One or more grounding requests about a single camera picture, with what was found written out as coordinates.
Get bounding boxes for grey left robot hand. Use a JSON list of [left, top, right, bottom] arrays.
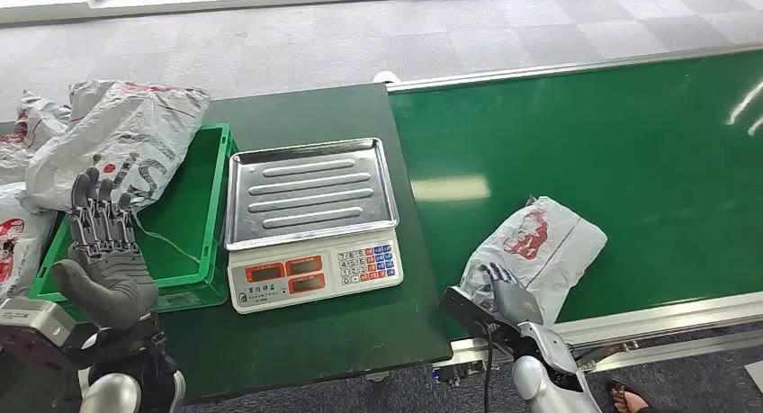
[[52, 166, 159, 332]]

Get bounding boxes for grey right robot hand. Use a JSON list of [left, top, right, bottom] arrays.
[[476, 261, 544, 328]]

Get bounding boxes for grey package with red logo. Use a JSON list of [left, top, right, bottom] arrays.
[[459, 195, 609, 328]]

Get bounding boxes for large grey package black letters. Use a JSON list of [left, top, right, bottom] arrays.
[[24, 79, 211, 215]]

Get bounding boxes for green conveyor belt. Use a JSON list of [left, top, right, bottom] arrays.
[[388, 49, 763, 340]]

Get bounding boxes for green plastic crate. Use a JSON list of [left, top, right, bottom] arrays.
[[28, 122, 238, 316]]

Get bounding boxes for white mailer bag red print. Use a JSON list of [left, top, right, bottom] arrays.
[[0, 182, 59, 304]]

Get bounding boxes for white electronic scale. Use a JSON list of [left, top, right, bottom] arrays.
[[226, 228, 405, 315]]

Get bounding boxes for crumpled grey mailer bag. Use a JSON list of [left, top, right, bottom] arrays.
[[0, 90, 73, 185]]

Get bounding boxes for white window sill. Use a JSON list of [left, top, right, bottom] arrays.
[[0, 0, 675, 28]]

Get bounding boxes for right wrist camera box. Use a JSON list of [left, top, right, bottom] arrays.
[[439, 286, 523, 361]]

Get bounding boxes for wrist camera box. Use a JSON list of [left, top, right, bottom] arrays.
[[0, 297, 77, 373], [439, 286, 523, 361]]

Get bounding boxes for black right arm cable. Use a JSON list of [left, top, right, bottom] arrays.
[[481, 323, 497, 413]]

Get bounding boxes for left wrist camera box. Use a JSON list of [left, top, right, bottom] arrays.
[[0, 297, 77, 373]]

